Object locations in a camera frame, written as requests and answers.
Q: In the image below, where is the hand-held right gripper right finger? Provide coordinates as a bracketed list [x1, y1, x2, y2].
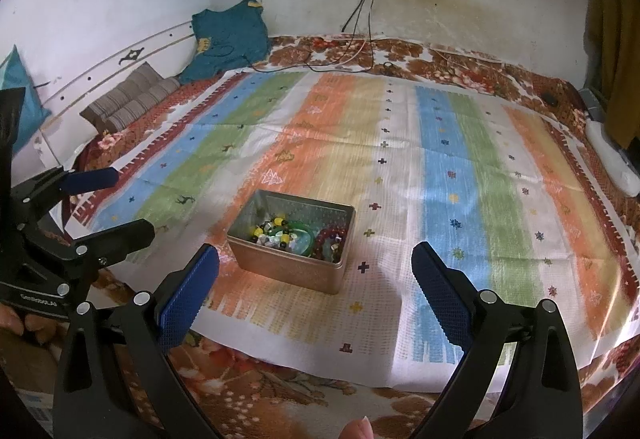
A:
[411, 241, 583, 439]

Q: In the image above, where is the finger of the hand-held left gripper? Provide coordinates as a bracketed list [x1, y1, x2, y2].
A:
[10, 168, 121, 220]
[25, 219, 156, 301]

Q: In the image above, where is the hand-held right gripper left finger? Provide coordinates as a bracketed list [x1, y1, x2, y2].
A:
[52, 243, 221, 439]

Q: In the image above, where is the golden metal tin box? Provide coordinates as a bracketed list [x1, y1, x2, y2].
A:
[226, 190, 357, 296]

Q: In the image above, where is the yellow and black bead bracelet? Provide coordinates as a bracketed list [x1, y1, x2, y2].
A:
[248, 214, 296, 252]

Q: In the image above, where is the red bead bracelet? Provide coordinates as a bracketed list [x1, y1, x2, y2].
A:
[315, 226, 349, 265]

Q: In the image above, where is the pale green bead bracelet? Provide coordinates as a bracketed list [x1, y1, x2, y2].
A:
[285, 228, 317, 261]

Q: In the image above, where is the person's left hand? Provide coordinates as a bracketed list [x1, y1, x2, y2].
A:
[0, 306, 59, 347]

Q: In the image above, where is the person's right hand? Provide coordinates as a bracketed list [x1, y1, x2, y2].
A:
[341, 415, 375, 439]

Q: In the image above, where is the striped pillow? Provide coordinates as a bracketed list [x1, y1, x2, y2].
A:
[80, 62, 182, 133]

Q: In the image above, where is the striped printed mat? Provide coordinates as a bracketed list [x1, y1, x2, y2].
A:
[85, 69, 640, 392]

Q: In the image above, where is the teal pillow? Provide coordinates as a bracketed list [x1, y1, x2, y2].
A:
[0, 44, 52, 155]

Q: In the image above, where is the striped patterned tablecloth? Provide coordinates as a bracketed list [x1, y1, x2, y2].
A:
[0, 34, 640, 439]

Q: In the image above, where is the teal shirt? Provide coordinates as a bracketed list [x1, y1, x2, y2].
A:
[178, 0, 271, 85]

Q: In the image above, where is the white oblong plastic device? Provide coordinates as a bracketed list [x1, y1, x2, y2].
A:
[585, 119, 640, 199]

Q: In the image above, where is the grey box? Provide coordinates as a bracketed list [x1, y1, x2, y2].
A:
[577, 88, 604, 121]

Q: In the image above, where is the yellow cloth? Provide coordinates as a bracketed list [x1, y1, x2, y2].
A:
[587, 0, 640, 141]

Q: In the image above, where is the black cable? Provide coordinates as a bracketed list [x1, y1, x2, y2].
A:
[250, 0, 382, 75]

